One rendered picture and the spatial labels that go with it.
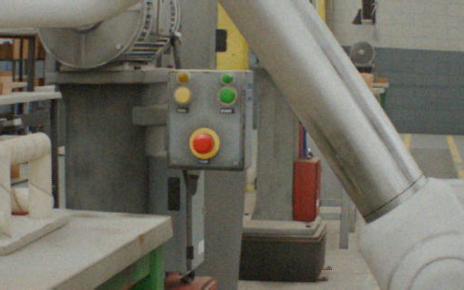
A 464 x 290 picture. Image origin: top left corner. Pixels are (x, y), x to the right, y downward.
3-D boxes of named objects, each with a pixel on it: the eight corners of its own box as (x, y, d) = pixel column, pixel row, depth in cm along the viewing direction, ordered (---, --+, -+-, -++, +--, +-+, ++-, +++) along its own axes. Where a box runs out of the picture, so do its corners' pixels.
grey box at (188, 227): (164, 261, 256) (165, 32, 252) (206, 263, 255) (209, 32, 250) (149, 272, 242) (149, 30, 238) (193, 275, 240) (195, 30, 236)
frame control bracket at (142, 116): (137, 124, 234) (137, 106, 234) (222, 126, 231) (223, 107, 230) (132, 125, 230) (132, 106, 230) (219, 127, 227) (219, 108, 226)
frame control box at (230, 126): (168, 184, 244) (169, 69, 242) (262, 187, 240) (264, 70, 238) (140, 196, 220) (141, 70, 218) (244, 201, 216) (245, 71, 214)
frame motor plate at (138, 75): (91, 80, 267) (92, 65, 267) (182, 80, 263) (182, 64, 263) (44, 83, 232) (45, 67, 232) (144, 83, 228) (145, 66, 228)
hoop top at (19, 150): (32, 156, 135) (31, 131, 134) (53, 156, 134) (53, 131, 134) (-20, 171, 115) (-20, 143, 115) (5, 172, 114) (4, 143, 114)
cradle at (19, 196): (-18, 207, 137) (-18, 184, 137) (57, 212, 136) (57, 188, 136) (-26, 210, 134) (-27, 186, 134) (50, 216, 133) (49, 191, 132)
